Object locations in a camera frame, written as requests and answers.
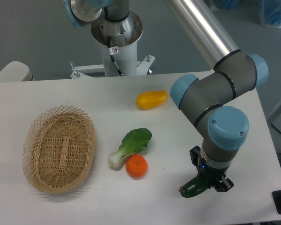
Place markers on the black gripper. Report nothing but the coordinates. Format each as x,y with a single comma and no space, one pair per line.
217,176

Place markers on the green cucumber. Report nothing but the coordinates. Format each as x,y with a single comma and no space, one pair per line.
196,186

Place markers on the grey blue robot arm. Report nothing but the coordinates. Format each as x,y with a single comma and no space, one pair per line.
204,102

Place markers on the orange tangerine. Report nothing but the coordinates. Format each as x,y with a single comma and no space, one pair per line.
136,166

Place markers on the green bok choy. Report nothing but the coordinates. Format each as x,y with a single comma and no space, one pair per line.
134,142

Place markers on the yellow mango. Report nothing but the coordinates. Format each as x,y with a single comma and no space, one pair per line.
151,99

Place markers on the woven wicker basket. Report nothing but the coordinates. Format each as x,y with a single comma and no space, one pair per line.
59,149

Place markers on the blue plastic bag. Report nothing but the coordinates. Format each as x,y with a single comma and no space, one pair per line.
270,13

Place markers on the white chair armrest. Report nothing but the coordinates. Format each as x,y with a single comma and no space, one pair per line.
16,71

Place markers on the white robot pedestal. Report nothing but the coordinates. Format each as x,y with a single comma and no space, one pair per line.
118,46

